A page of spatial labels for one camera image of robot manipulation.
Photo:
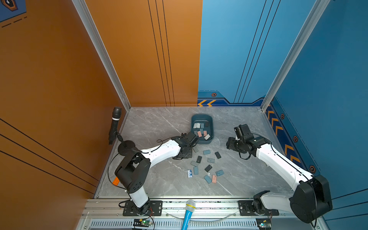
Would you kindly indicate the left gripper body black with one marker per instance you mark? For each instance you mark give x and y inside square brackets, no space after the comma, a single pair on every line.
[189,154]

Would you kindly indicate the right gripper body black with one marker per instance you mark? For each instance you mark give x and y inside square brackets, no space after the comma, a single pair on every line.
[236,145]

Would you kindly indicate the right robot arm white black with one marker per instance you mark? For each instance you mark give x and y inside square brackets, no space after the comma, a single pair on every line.
[311,197]

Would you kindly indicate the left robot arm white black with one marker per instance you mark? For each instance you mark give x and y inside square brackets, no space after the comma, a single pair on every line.
[136,164]

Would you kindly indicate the dark teal storage box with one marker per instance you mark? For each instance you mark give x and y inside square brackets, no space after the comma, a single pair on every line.
[202,118]

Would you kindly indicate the white blue printed eraser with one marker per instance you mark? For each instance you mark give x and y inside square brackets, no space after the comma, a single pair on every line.
[189,173]

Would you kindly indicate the light blue eraser bottom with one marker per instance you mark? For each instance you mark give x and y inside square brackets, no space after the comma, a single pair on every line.
[208,179]

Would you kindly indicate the black microphone on stand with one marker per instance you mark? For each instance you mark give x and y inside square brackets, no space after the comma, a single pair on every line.
[116,129]

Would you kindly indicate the blue handheld microphone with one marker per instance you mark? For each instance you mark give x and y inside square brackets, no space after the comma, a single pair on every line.
[190,208]

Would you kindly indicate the right green circuit board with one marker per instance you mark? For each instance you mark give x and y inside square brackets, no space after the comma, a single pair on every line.
[264,224]

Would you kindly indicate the green circuit board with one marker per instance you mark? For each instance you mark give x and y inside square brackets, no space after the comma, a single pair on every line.
[264,224]
[142,224]

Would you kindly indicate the orange plastic tag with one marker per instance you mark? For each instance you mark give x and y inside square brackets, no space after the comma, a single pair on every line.
[116,182]

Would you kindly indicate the left green circuit board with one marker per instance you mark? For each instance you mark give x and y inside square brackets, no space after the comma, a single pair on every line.
[142,224]

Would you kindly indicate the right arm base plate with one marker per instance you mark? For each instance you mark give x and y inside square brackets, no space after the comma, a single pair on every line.
[247,208]

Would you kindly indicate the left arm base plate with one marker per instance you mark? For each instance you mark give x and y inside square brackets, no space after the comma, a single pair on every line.
[151,208]

